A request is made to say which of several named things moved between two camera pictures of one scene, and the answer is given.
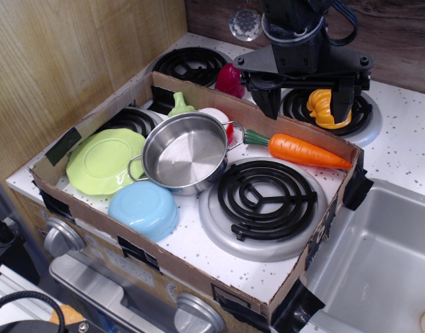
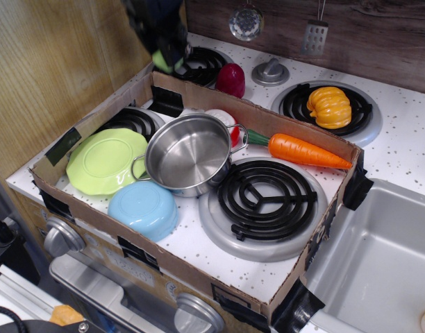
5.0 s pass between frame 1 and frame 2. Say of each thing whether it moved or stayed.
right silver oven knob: stayed
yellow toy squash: stayed
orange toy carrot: stayed
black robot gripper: moved
